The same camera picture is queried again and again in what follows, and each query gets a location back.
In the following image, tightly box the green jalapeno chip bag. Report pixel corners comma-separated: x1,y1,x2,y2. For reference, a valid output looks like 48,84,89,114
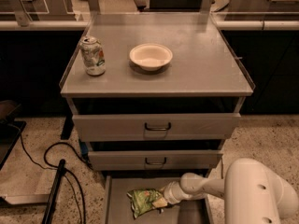
127,189,164,218

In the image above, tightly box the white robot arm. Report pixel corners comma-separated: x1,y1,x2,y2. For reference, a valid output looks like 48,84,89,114
153,158,299,224

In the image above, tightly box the bottom open grey drawer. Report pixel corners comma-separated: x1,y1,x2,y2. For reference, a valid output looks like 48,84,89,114
102,171,214,224

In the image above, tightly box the middle grey drawer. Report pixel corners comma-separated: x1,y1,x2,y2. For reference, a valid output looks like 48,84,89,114
88,150,222,171

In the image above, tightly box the top grey drawer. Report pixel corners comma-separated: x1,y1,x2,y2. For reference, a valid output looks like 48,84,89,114
73,113,240,142

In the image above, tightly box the grey drawer cabinet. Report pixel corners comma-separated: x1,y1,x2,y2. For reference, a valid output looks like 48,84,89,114
59,12,256,224

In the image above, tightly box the black bar on floor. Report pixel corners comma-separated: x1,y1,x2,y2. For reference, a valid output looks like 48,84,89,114
42,160,65,224

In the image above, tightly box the crushed soda can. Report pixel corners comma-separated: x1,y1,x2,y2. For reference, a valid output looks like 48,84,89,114
79,35,106,76

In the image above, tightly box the dark equipment at left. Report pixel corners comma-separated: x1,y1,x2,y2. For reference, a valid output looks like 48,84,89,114
0,100,26,170

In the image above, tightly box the black cable left floor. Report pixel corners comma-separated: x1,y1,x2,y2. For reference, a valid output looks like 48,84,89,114
8,123,93,224

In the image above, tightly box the white horizontal rail pipe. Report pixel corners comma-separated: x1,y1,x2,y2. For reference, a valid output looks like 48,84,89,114
0,20,299,32

